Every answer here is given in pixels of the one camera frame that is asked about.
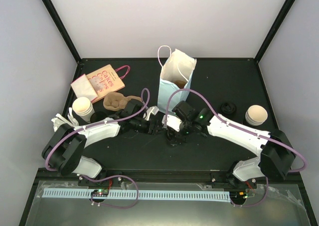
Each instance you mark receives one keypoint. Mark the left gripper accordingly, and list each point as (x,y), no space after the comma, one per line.
(152,126)

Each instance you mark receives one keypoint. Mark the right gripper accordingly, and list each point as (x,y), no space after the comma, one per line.
(173,137)

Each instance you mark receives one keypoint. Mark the brown pulp cup carrier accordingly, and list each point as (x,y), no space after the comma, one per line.
(180,83)

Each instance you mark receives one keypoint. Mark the light blue paper bag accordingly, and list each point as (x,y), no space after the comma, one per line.
(178,66)

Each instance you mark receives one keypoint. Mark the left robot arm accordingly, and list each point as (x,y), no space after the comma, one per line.
(64,150)

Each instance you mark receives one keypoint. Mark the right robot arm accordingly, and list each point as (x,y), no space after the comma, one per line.
(273,157)

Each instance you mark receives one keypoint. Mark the black coffee lid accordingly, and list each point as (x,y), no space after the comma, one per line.
(228,108)

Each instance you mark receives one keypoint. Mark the white pink-edged napkin pack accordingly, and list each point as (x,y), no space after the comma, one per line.
(83,88)

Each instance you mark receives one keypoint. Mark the brown Cakes paper bag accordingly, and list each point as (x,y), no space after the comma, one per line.
(107,79)

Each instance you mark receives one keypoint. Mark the left paper cup stack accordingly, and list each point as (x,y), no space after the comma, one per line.
(83,107)

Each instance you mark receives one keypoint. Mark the paper cup stack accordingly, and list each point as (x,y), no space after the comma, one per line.
(83,107)
(256,115)

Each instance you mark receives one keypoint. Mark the right paper cup stack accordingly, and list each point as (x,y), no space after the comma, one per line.
(256,115)

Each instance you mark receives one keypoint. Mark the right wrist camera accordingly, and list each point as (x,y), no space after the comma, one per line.
(171,121)

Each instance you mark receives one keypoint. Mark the light blue slotted cable duct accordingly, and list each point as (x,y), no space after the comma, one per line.
(209,196)

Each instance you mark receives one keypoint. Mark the black left frame post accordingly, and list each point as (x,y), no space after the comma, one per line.
(61,28)

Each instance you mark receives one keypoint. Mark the black frame post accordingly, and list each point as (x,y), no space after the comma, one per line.
(274,29)
(61,28)

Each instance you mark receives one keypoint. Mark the black right frame post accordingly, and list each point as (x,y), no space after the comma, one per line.
(274,29)

